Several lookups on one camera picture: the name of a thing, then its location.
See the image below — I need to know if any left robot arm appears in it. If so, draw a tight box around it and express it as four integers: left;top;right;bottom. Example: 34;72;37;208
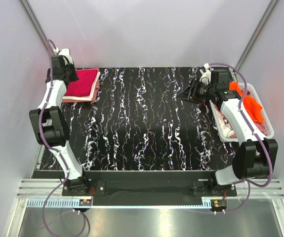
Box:
29;53;90;196

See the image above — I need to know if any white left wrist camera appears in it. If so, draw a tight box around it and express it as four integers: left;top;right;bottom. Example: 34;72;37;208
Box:
53;47;74;65

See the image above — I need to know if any crimson red t-shirt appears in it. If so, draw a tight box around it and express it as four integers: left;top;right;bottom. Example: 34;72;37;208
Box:
64;68;100;97

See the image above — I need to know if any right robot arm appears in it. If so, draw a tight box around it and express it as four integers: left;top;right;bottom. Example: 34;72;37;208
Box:
178;68;278;196

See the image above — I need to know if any aluminium corner post left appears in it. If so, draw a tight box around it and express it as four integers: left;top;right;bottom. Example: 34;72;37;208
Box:
18;0;65;72

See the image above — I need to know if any white plastic laundry basket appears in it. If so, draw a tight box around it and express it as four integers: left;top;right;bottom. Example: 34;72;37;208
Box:
209;83;274;142

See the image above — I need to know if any aluminium corner post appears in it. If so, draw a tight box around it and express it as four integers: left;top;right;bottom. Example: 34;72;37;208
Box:
18;0;65;72
236;0;280;70

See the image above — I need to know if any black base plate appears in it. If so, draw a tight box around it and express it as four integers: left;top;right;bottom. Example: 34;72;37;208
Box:
62;170;237;208

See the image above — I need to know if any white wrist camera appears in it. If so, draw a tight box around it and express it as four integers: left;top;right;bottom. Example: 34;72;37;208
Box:
200;63;211;85
53;47;74;65

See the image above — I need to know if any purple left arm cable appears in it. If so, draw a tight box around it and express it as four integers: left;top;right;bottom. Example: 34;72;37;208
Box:
39;39;90;237

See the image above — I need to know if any folded white t-shirt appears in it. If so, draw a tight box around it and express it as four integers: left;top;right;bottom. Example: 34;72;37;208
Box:
62;71;101;101

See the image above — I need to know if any orange t-shirt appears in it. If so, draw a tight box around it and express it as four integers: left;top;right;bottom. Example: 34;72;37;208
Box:
229;82;265;123

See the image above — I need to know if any white printed t-shirt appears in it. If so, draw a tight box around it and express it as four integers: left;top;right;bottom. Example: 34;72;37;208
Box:
216;110;236;138

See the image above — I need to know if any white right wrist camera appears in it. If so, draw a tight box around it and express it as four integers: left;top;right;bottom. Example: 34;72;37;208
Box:
200;63;211;85

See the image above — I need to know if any aluminium front rail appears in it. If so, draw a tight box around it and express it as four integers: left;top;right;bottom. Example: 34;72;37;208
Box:
17;178;284;209

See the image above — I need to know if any aluminium corner post right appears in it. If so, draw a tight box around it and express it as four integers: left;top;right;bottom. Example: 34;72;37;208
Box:
236;0;280;70

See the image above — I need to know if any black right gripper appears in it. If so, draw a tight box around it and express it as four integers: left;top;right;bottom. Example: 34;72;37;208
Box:
177;78;215;105

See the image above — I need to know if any dusty pink t-shirt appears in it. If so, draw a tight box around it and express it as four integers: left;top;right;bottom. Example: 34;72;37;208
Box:
243;90;266;132

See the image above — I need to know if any folded pink t-shirt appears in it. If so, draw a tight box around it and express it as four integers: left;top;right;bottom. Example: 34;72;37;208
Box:
62;68;101;104

